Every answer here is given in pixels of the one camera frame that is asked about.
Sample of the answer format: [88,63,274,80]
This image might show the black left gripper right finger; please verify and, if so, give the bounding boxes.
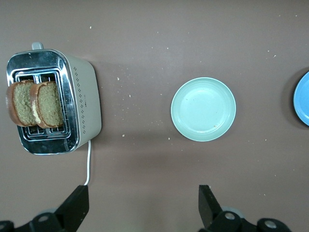
[198,185,293,232]

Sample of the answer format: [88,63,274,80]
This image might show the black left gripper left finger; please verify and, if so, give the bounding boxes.
[0,185,90,232]

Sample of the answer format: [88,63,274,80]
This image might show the brown bread slice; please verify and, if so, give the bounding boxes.
[29,81,65,129]
[6,79,37,128]

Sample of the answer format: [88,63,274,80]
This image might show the mint green plate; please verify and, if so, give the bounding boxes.
[170,77,237,142]

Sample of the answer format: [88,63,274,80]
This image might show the blue plate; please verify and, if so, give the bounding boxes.
[293,71,309,127]

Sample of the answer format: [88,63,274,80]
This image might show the beige chrome two-slot toaster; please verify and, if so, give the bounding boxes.
[6,42,102,156]

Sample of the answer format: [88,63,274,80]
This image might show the white toaster power cord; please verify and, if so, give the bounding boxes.
[83,139,92,186]

